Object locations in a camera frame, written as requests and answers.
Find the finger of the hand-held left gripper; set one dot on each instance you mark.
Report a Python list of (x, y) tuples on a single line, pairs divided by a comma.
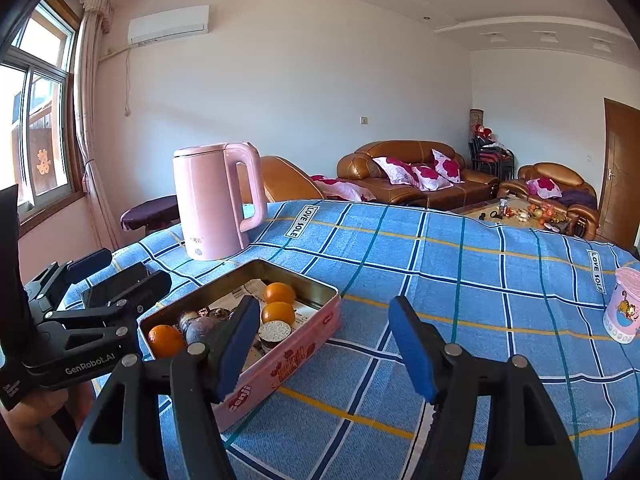
[(85, 262), (145, 290)]

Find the round speckled layered cake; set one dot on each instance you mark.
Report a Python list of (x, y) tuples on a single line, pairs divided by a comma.
[(274, 331)]

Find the blue checked tablecloth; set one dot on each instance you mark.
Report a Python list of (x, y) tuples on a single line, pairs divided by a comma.
[(450, 270)]

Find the purple cushioned stool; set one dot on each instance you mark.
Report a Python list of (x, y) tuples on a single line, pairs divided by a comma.
[(150, 210)]

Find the pink curtain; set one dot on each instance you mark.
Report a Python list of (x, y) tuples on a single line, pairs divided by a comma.
[(92, 110)]

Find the pink floral blanket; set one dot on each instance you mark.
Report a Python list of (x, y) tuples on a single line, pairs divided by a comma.
[(345, 190)]

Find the purple blanket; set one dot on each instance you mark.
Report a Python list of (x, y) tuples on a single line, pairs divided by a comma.
[(577, 196)]

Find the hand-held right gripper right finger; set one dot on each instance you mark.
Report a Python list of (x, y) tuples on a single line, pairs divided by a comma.
[(415, 350)]

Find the coffee table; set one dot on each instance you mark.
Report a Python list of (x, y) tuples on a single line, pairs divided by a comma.
[(480, 212)]

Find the rolled patterned rug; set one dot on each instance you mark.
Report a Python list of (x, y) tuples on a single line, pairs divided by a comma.
[(476, 120)]

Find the pink tin box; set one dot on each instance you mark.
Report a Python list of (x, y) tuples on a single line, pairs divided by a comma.
[(300, 345)]

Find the brown leather sofa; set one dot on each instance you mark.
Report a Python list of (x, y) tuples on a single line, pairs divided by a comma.
[(400, 149)]

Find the brown leather chaise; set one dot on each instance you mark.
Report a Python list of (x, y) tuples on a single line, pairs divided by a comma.
[(287, 180)]

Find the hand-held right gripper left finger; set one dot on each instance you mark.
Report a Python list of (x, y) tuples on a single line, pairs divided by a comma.
[(240, 345)]

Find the brown wooden door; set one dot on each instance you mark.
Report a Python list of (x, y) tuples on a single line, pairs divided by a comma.
[(622, 175)]

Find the window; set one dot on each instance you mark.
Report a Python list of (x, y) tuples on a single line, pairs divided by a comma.
[(35, 110)]

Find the white air conditioner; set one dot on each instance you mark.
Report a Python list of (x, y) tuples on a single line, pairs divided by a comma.
[(167, 25)]

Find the white pink flower pillow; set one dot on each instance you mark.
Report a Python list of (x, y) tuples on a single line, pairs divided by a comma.
[(544, 187), (395, 170), (448, 165), (431, 177)]

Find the brown leather armchair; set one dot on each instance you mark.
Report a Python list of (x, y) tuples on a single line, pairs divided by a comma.
[(550, 170)]

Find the plate of small fruits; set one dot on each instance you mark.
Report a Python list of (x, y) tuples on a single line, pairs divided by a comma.
[(547, 212)]

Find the pink cartoon paper cup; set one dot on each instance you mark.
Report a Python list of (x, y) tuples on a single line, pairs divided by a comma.
[(622, 305)]

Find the person's left hand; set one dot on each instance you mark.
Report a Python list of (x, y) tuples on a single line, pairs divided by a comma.
[(35, 420)]

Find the stack of dark chairs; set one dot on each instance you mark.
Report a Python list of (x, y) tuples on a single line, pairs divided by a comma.
[(492, 160)]

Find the white air conditioner pipe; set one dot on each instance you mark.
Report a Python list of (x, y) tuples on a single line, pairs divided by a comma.
[(127, 80)]

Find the purple passion fruit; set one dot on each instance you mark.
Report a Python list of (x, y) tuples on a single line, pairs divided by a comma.
[(205, 332)]

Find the pink electric kettle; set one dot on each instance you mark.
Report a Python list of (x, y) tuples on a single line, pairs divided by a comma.
[(210, 200)]

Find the orange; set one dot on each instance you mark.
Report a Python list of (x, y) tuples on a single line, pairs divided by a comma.
[(277, 312), (279, 292), (165, 341)]

